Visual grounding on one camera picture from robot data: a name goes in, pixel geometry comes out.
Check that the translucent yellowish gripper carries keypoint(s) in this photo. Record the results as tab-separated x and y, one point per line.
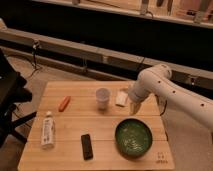
134	107

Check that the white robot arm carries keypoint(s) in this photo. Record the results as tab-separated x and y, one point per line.
156	79

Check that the green ceramic bowl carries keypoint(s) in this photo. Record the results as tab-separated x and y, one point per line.
133	138

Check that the black remote control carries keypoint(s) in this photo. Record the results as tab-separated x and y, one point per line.
87	147

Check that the orange carrot toy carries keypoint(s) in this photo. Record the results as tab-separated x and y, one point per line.
64	103

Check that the white tube bottle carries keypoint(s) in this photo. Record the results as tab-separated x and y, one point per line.
47	136

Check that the black chair frame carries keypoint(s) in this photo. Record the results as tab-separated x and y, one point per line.
12	90

